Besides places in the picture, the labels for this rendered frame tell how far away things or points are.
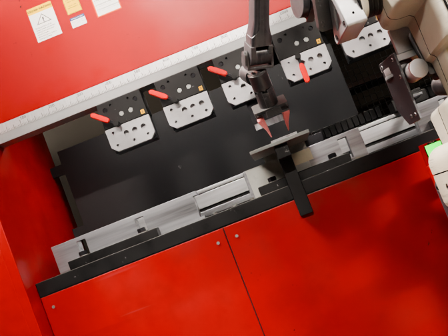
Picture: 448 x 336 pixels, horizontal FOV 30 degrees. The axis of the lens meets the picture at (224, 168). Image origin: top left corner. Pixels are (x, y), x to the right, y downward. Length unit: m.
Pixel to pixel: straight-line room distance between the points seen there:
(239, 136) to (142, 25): 0.68
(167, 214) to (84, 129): 1.71
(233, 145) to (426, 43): 1.44
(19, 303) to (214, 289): 0.58
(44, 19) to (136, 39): 0.31
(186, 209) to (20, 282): 0.56
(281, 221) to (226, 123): 0.78
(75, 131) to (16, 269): 1.85
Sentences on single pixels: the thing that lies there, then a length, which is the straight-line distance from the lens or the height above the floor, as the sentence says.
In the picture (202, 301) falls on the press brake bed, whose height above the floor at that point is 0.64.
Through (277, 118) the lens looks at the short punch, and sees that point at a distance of 2.68.
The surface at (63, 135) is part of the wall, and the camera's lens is 4.31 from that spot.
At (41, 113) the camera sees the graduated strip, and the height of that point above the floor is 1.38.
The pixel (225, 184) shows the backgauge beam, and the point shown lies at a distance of 2.91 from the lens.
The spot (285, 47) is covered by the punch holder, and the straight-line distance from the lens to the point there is 2.67.
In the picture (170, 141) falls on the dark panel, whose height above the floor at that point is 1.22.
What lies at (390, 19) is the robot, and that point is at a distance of 1.87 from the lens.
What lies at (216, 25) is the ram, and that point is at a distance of 2.70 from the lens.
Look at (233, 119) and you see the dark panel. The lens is 3.19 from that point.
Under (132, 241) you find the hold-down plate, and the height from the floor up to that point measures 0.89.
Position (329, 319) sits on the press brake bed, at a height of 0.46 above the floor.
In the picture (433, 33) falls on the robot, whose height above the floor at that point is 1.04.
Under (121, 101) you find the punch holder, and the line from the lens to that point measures 2.70.
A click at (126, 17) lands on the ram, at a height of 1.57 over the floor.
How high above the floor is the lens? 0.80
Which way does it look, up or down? 5 degrees up
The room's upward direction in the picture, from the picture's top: 21 degrees counter-clockwise
